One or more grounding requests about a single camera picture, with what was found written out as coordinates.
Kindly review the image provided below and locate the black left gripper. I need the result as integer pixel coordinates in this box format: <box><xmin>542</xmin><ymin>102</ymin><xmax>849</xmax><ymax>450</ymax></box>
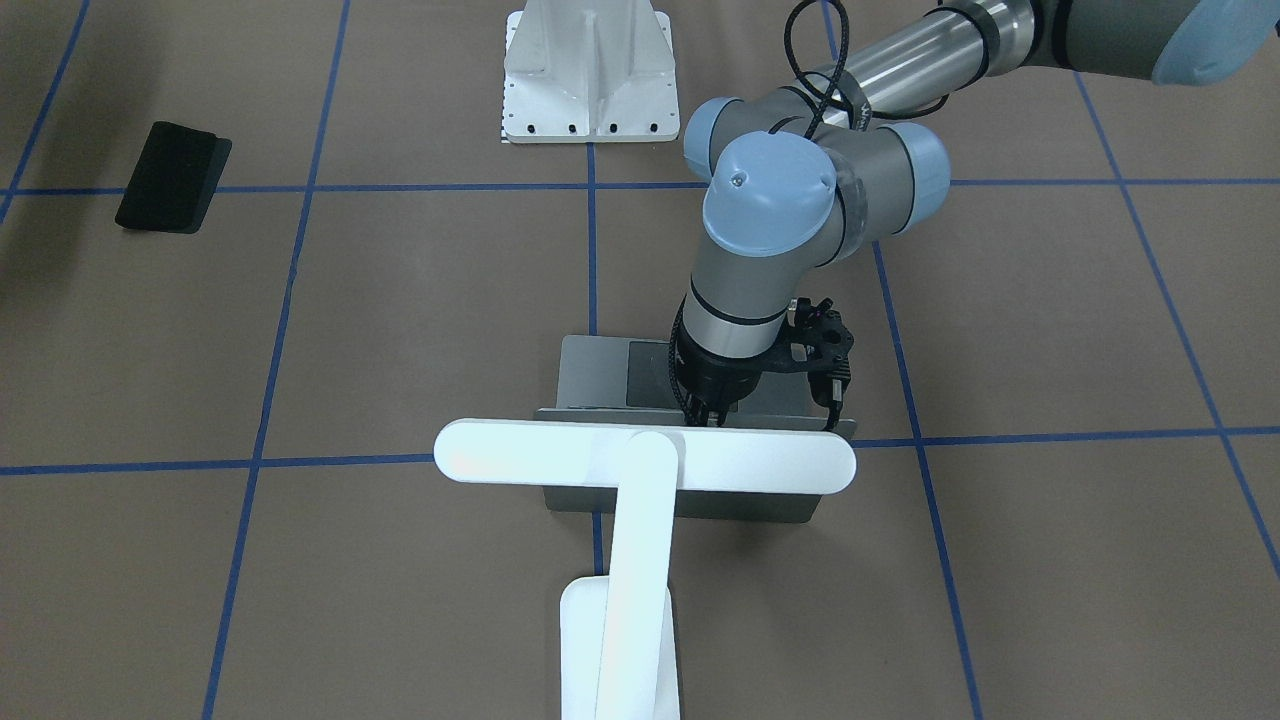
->
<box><xmin>668</xmin><ymin>297</ymin><xmax>854</xmax><ymax>430</ymax></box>

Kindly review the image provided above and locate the grey laptop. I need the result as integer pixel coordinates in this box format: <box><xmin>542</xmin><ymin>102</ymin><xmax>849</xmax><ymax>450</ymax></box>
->
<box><xmin>535</xmin><ymin>334</ymin><xmax>859</xmax><ymax>524</ymax></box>

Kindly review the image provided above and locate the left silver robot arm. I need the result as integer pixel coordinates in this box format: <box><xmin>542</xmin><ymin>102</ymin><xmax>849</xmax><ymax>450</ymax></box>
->
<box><xmin>668</xmin><ymin>1</ymin><xmax>1279</xmax><ymax>430</ymax></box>

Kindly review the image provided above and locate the white desk lamp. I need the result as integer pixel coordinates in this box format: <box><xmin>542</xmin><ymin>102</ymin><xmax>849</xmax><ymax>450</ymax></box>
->
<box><xmin>433</xmin><ymin>418</ymin><xmax>858</xmax><ymax>719</ymax></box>

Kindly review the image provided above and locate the black mouse pad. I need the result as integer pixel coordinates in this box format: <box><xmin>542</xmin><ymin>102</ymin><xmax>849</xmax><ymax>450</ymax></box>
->
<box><xmin>114</xmin><ymin>120</ymin><xmax>233</xmax><ymax>234</ymax></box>

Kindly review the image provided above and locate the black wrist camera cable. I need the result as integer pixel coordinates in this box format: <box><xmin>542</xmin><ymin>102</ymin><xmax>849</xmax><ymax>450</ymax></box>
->
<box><xmin>783</xmin><ymin>0</ymin><xmax>951</xmax><ymax>136</ymax></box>

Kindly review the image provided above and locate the white camera mast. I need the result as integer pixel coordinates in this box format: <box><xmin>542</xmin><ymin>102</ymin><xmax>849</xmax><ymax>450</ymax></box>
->
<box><xmin>500</xmin><ymin>1</ymin><xmax>681</xmax><ymax>143</ymax></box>

